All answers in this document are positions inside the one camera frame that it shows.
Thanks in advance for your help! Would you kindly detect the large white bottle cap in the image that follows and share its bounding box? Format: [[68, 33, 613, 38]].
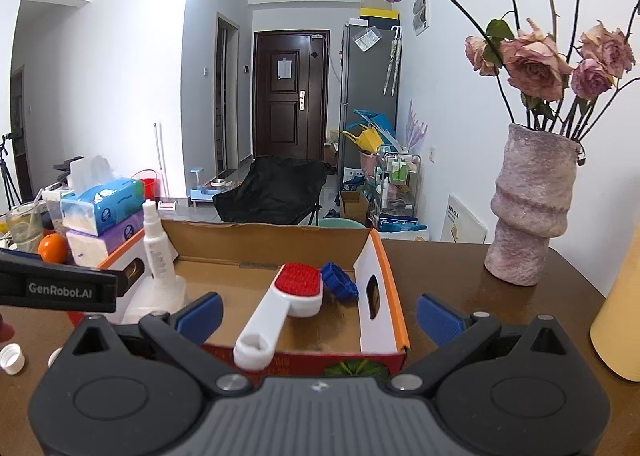
[[0, 343, 26, 376]]

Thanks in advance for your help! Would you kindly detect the white plastic bottle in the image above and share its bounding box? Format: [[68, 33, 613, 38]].
[[115, 199, 189, 325]]

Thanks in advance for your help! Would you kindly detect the red and white lint brush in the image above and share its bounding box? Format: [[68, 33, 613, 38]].
[[233, 262, 323, 372]]

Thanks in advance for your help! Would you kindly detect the blue gear-shaped lid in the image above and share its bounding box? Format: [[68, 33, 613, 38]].
[[320, 262, 359, 302]]

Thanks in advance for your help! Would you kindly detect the orange fruit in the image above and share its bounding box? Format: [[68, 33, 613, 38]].
[[37, 233, 70, 265]]

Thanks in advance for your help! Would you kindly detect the clear glass with straw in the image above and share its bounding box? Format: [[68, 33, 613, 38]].
[[6, 203, 43, 254]]

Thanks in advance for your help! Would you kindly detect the purple tissue pack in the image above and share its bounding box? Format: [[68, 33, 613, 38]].
[[66, 223, 142, 268]]

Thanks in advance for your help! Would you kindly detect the small white bottle cap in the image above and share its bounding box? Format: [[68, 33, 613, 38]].
[[48, 346, 63, 368]]

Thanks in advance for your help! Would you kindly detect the clear food container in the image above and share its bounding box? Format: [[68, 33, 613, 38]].
[[42, 182, 73, 235]]

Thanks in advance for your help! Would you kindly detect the orange cardboard box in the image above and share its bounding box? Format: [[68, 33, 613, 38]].
[[67, 219, 411, 379]]

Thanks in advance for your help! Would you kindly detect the blue tissue pack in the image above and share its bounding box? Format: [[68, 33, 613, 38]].
[[61, 178, 145, 236]]

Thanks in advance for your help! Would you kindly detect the pink textured vase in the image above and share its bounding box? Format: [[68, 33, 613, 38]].
[[484, 124, 582, 287]]

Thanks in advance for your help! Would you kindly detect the cream yellow thermos jug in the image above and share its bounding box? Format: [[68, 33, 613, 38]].
[[590, 225, 640, 382]]

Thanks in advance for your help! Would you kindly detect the black folding chair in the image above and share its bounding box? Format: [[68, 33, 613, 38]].
[[214, 156, 326, 225]]

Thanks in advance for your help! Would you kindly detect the yellow watering can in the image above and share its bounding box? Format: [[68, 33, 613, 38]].
[[342, 126, 384, 155]]

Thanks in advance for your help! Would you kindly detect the dried pink rose bouquet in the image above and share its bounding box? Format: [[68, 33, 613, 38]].
[[384, 0, 639, 143]]

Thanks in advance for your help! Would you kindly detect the grey refrigerator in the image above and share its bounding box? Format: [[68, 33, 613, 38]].
[[337, 18, 398, 182]]

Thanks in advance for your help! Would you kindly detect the dark brown entrance door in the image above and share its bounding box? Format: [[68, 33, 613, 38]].
[[253, 30, 330, 161]]

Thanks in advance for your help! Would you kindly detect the camera tripod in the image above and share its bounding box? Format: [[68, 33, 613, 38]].
[[0, 135, 22, 210]]

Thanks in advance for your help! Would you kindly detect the metal wire storage cart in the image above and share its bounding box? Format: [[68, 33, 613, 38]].
[[372, 145, 422, 225]]

